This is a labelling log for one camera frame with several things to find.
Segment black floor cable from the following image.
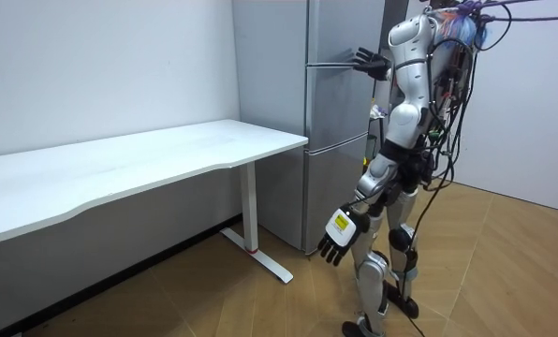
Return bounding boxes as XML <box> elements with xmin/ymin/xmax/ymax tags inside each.
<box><xmin>393</xmin><ymin>176</ymin><xmax>452</xmax><ymax>337</ymax></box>

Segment robot legs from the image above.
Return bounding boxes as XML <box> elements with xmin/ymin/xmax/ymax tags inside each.
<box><xmin>341</xmin><ymin>185</ymin><xmax>423</xmax><ymax>337</ymax></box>

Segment robot body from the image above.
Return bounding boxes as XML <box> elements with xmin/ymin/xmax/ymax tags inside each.
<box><xmin>418</xmin><ymin>0</ymin><xmax>490</xmax><ymax>193</ymax></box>

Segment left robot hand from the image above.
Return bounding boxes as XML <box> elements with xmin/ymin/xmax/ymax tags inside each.
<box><xmin>316</xmin><ymin>204</ymin><xmax>372</xmax><ymax>268</ymax></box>

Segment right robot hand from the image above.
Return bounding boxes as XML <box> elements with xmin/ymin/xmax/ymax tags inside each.
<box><xmin>352</xmin><ymin>46</ymin><xmax>393</xmax><ymax>82</ymax></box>

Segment white desk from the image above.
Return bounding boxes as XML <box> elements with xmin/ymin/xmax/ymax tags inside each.
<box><xmin>0</xmin><ymin>118</ymin><xmax>310</xmax><ymax>285</ymax></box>

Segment grey fridge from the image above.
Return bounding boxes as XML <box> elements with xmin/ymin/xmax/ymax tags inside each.
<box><xmin>231</xmin><ymin>0</ymin><xmax>387</xmax><ymax>256</ymax></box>

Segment cable bundle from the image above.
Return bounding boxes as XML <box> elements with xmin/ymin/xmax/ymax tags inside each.
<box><xmin>431</xmin><ymin>0</ymin><xmax>558</xmax><ymax>51</ymax></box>

